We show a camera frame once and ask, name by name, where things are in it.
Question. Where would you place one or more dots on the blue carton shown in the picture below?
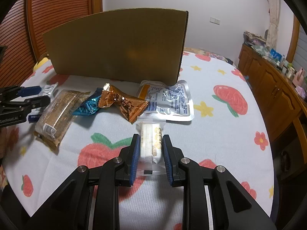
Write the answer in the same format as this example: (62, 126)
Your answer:
(275, 54)

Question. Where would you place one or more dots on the grey window blind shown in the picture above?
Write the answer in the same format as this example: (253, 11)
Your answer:
(302, 43)

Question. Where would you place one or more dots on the wooden cabinet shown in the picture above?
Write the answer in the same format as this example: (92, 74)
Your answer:
(271, 88)

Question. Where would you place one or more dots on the white biscuit packet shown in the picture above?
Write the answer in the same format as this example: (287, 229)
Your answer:
(150, 143)

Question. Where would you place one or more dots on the teal candy wrapper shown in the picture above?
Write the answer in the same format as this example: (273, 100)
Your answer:
(88, 105)

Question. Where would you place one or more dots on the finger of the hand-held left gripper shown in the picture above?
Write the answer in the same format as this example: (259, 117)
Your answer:
(30, 90)
(36, 101)

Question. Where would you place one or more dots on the silver packet red label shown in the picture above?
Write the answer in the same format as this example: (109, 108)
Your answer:
(50, 89)

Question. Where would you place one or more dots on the purple face mask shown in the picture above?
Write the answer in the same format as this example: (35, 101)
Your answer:
(302, 92)

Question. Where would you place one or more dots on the yellow plush toy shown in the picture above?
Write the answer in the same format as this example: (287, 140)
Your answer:
(42, 63)

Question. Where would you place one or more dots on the beige curtain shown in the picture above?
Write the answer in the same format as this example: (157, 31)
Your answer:
(273, 12)

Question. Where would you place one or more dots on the white wall switch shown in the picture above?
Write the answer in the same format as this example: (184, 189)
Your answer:
(215, 20)

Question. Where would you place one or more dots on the brown cake packet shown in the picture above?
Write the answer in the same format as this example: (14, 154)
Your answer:
(57, 115)

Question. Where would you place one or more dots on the pile of folded clothes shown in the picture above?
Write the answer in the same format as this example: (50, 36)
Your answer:
(254, 37)

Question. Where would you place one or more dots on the gold candy wrapper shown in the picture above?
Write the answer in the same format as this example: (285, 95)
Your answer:
(127, 106)

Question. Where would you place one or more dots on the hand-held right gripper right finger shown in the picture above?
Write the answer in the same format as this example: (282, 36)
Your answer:
(167, 158)

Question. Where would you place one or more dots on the white strawberry flower tablecloth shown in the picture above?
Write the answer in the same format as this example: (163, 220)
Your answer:
(211, 143)

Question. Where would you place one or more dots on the brown cardboard box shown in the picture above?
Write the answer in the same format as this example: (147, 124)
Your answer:
(115, 48)

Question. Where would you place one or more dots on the pink kettle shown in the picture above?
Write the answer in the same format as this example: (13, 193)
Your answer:
(299, 76)

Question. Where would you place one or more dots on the wooden louvered wardrobe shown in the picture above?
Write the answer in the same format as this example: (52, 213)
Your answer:
(52, 9)

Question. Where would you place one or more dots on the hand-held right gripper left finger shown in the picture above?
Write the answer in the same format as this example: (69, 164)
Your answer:
(135, 158)

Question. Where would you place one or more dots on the floral bedsheet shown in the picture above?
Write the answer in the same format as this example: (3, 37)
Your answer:
(208, 55)

